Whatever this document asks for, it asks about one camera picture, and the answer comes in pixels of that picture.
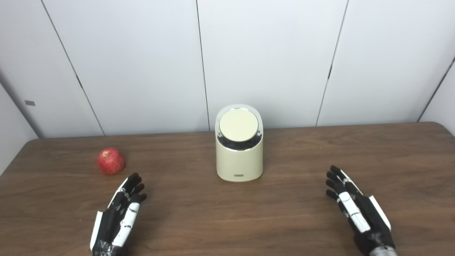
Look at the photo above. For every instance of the cream-colored cylindrical bin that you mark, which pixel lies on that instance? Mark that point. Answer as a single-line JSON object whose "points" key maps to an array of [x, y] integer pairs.
{"points": [[239, 164]]}

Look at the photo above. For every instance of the round cream bin lid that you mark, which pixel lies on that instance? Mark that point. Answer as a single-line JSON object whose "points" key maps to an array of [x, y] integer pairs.
{"points": [[239, 125]]}

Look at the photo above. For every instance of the red apple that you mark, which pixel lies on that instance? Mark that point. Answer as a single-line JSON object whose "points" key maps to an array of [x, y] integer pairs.
{"points": [[111, 161]]}

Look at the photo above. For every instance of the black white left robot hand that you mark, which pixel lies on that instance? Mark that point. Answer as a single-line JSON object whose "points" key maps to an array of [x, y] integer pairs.
{"points": [[108, 224]]}

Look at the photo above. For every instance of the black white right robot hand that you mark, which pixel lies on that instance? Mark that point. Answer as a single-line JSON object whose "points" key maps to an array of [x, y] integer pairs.
{"points": [[369, 217]]}

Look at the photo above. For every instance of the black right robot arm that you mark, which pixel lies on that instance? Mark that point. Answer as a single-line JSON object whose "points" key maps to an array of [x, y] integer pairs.
{"points": [[384, 252]]}

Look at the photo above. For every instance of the small grey wall tag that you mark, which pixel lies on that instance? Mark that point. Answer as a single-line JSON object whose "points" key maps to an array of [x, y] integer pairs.
{"points": [[30, 103]]}

